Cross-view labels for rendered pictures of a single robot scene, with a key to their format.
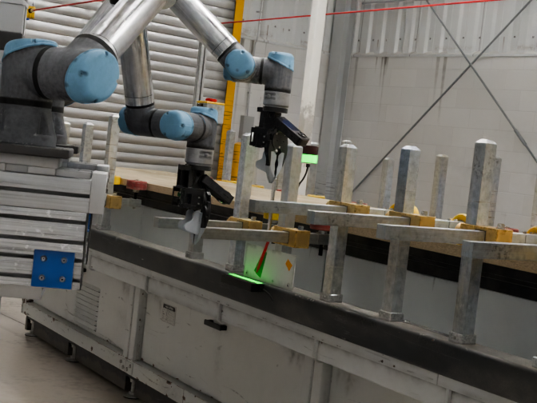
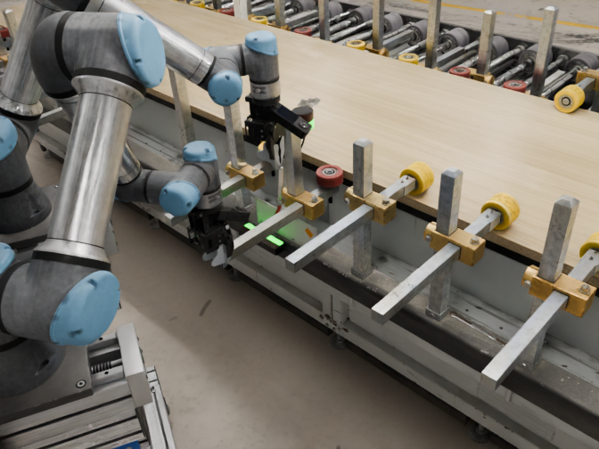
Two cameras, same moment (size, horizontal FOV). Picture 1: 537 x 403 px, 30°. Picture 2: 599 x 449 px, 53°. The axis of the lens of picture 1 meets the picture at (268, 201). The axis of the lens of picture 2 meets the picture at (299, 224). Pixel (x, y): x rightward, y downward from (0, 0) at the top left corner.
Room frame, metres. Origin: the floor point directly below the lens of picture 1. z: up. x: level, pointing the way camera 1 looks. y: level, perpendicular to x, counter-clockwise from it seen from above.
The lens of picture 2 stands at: (1.43, 0.20, 1.83)
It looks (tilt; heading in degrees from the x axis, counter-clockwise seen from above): 36 degrees down; 350
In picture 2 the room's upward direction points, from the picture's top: 4 degrees counter-clockwise
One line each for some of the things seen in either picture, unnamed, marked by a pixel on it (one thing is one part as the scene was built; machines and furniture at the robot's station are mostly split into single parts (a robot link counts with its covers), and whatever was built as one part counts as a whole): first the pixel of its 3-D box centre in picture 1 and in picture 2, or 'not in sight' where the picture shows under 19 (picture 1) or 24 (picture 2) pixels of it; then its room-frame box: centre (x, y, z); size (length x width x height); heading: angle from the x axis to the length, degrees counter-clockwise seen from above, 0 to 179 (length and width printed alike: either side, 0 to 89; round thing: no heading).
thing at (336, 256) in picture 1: (338, 233); (362, 219); (2.68, -0.20, 0.89); 0.03 x 0.03 x 0.48; 34
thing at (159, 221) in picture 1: (220, 226); (225, 189); (3.01, 0.14, 0.84); 0.43 x 0.03 x 0.04; 124
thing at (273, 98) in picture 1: (276, 100); (265, 87); (2.83, 0.01, 1.23); 0.08 x 0.08 x 0.05
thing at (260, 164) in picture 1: (264, 165); (266, 156); (2.82, 0.02, 1.04); 0.06 x 0.03 x 0.09; 54
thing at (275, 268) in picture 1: (268, 265); (284, 224); (2.90, -0.02, 0.75); 0.26 x 0.01 x 0.10; 34
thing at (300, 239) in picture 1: (289, 236); (302, 201); (2.87, -0.07, 0.85); 0.13 x 0.06 x 0.05; 34
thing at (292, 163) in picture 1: (285, 226); (295, 191); (2.89, -0.06, 0.87); 0.03 x 0.03 x 0.48; 34
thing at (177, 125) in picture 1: (177, 125); (176, 190); (2.59, 0.26, 1.12); 0.11 x 0.11 x 0.08; 63
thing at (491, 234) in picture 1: (482, 237); (557, 289); (2.25, -0.49, 0.95); 0.13 x 0.06 x 0.05; 34
